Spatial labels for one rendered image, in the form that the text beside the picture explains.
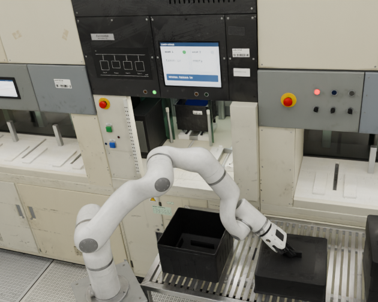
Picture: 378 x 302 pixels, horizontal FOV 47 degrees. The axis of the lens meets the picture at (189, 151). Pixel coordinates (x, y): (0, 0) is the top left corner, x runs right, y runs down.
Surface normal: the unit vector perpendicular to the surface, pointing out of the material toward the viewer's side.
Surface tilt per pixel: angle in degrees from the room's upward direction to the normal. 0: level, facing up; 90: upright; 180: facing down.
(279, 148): 90
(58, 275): 0
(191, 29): 90
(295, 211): 90
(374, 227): 0
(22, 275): 0
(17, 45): 90
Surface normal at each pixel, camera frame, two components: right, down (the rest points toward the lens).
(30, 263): -0.10, -0.86
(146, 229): -0.33, 0.51
